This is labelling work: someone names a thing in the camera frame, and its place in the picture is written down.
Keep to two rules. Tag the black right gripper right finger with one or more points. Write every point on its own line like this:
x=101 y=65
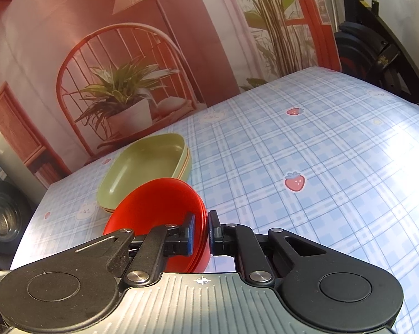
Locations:
x=248 y=249

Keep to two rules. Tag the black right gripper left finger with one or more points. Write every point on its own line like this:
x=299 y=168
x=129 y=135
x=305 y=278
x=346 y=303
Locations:
x=150 y=253

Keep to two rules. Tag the red bowl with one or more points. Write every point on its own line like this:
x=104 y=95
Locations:
x=157 y=202
x=197 y=262

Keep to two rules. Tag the orange square plate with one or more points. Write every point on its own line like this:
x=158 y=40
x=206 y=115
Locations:
x=185 y=168

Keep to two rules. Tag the green square plate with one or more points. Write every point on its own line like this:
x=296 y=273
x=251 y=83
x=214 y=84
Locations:
x=143 y=166

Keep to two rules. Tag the washing machine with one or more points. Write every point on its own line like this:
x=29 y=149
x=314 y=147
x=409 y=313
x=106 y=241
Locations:
x=20 y=194

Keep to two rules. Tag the blue plaid bed sheet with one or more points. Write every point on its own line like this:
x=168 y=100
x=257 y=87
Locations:
x=324 y=155

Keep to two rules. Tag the printed room scene backdrop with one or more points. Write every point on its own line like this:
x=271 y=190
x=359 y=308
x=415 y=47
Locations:
x=81 y=78

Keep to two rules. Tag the black exercise machine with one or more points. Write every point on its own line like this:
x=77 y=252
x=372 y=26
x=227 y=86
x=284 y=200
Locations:
x=370 y=51

